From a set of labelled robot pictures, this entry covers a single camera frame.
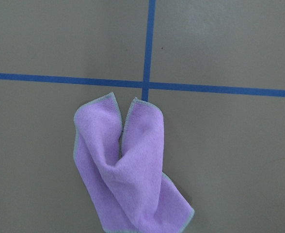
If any purple microfiber cloth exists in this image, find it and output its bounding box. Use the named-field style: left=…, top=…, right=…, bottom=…
left=73, top=93, right=194, bottom=233

